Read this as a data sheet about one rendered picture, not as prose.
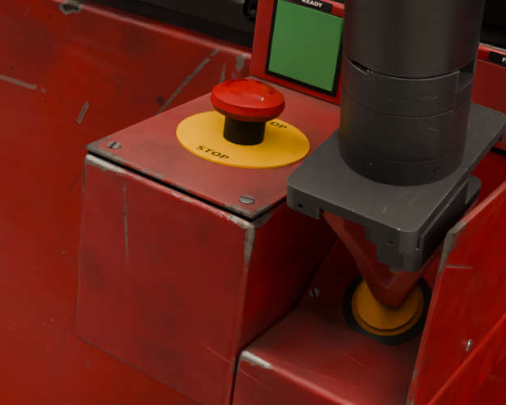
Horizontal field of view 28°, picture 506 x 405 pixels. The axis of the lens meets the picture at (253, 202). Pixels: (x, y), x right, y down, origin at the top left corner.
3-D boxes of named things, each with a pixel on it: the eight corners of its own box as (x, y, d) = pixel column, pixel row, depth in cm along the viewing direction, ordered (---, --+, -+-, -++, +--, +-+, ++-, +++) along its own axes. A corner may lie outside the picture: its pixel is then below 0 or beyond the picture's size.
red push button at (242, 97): (189, 148, 54) (196, 84, 52) (231, 128, 57) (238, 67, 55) (252, 172, 52) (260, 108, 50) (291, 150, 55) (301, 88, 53)
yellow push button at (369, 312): (344, 333, 55) (337, 316, 53) (376, 277, 56) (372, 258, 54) (406, 362, 53) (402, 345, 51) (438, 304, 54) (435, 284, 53)
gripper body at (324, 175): (506, 146, 49) (529, 11, 45) (410, 267, 43) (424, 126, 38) (388, 105, 52) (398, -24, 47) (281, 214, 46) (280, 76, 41)
